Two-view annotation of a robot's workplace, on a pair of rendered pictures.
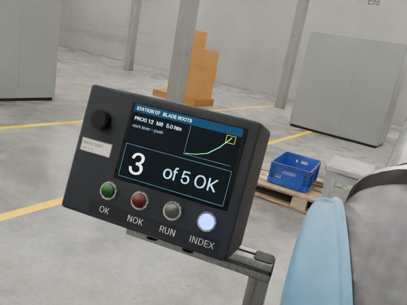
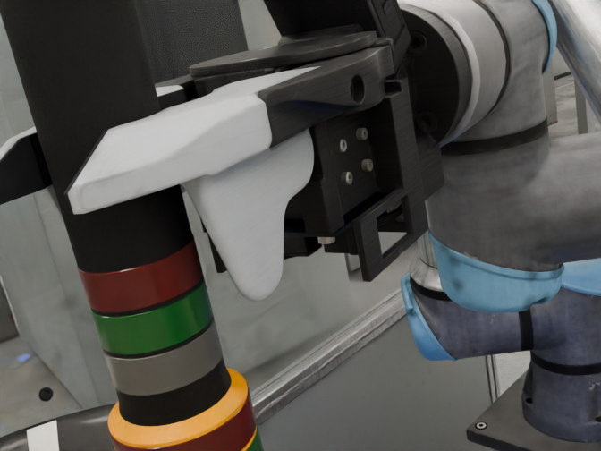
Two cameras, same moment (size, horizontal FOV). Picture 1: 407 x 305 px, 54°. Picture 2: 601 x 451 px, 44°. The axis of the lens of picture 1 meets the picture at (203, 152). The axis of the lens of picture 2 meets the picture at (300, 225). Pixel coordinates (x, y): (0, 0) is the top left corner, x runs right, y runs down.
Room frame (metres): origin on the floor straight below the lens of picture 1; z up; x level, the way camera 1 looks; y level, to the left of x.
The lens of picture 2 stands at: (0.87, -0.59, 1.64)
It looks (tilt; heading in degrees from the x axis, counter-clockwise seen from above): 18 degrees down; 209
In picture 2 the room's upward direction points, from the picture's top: 12 degrees counter-clockwise
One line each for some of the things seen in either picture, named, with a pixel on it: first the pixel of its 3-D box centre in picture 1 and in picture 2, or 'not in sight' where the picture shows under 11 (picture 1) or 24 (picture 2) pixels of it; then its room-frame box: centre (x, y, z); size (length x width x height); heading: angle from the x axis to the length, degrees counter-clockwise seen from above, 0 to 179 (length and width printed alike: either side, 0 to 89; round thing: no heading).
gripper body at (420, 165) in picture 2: not in sight; (337, 129); (0.60, -0.71, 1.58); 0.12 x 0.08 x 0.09; 173
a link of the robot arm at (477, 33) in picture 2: not in sight; (410, 73); (0.52, -0.71, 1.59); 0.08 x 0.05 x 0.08; 83
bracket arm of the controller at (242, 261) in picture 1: (198, 244); not in sight; (0.56, -0.02, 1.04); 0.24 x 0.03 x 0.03; 73
